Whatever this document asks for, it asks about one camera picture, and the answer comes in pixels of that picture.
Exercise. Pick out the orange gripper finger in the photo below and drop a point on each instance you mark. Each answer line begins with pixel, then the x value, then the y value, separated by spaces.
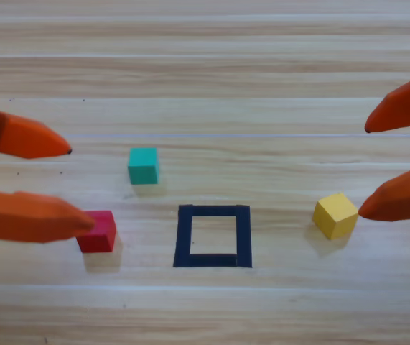
pixel 402 108
pixel 402 201

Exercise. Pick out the yellow cube block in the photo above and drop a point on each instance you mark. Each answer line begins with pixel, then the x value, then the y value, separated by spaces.
pixel 334 215

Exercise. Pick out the red cube block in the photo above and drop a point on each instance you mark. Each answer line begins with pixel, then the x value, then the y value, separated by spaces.
pixel 100 237

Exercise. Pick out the green cube block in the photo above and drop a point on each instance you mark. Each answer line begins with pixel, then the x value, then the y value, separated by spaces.
pixel 143 169

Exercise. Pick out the black tape square outline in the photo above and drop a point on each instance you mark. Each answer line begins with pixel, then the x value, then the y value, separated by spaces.
pixel 185 233

